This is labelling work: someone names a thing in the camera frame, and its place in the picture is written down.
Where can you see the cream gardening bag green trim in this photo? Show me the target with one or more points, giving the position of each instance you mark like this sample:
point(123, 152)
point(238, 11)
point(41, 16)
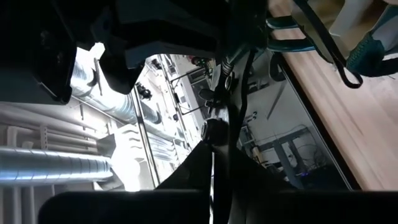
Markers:
point(373, 56)

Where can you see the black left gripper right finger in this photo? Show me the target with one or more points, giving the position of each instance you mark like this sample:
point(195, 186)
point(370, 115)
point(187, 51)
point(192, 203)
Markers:
point(280, 208)

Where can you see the black table frame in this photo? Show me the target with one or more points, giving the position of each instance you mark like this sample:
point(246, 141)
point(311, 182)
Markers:
point(320, 124)

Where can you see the long ceiling light strip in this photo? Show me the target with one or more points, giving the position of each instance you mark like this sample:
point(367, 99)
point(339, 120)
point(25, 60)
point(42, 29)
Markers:
point(146, 140)

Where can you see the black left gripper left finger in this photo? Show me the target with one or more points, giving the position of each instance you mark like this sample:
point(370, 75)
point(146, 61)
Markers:
point(140, 208)

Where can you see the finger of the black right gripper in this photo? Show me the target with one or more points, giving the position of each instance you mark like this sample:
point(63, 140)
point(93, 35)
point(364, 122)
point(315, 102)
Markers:
point(171, 51)
point(186, 18)

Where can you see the blue grey metal table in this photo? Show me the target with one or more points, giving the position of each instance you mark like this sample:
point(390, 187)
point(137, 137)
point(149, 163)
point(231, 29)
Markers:
point(281, 152)

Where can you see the black ceiling spotlight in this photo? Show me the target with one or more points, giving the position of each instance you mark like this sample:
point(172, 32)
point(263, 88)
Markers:
point(143, 91)

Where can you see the silver ventilation duct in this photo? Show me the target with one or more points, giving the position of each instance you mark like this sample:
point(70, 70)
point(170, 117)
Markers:
point(46, 168)
point(118, 102)

